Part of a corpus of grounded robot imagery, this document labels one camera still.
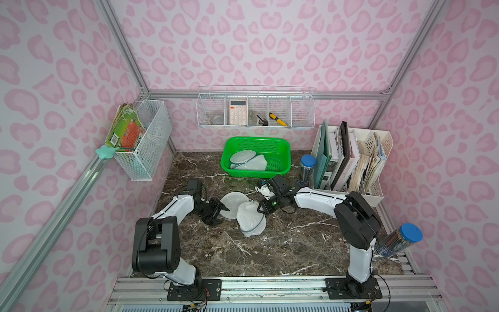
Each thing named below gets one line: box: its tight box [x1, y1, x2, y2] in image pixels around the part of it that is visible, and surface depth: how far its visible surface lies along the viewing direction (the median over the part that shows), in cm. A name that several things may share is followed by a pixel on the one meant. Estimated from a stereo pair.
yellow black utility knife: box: [268, 111, 288, 127], surface depth 100 cm
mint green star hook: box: [95, 144, 121, 159], surface depth 64 cm
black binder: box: [330, 120, 352, 188], surface depth 86 cm
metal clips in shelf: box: [250, 109, 269, 127], surface depth 94 cm
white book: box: [333, 131, 361, 191], surface depth 89 cm
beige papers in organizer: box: [348, 131, 386, 194], surface depth 90 cm
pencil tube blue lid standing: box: [296, 154, 317, 186], surface depth 94 cm
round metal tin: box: [208, 115, 225, 125], surface depth 100 cm
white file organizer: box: [310, 125, 394, 207], surface depth 90 cm
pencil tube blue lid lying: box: [376, 222, 424, 258], surface depth 70 cm
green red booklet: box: [105, 103, 147, 153], surface depth 73 cm
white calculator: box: [229, 99, 247, 126], surface depth 97 cm
